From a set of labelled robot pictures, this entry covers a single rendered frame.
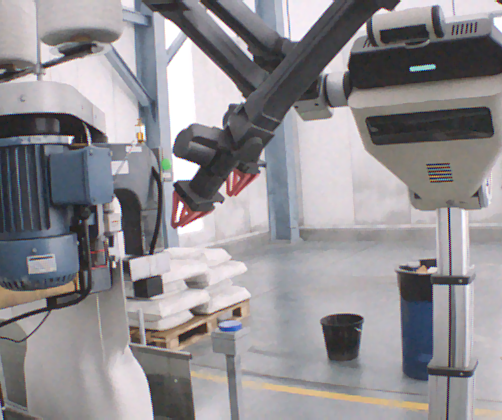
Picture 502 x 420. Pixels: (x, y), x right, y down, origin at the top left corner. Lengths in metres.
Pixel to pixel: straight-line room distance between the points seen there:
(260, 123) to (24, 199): 0.42
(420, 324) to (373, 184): 6.37
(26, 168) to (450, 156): 0.93
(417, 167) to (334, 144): 8.29
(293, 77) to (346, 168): 8.66
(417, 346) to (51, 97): 2.70
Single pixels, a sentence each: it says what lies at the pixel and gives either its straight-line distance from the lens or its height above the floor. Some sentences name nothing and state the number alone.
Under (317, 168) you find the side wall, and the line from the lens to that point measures 9.78.
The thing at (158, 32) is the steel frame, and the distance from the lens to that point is 7.32.
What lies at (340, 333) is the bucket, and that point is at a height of 0.20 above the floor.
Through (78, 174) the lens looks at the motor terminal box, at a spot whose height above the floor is 1.26.
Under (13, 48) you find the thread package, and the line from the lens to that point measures 1.24.
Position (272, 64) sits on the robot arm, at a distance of 1.27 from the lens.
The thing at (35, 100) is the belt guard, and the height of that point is 1.38.
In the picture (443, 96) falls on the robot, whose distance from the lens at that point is 1.25.
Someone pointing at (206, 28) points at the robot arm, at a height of 1.53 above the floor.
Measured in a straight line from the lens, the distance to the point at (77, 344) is 1.43.
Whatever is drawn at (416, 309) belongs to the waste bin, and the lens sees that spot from 3.18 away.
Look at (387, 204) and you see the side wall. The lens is 9.35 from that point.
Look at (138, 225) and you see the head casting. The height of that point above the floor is 1.14.
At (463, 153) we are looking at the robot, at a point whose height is 1.26.
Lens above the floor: 1.24
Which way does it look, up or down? 4 degrees down
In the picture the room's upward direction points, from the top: 4 degrees counter-clockwise
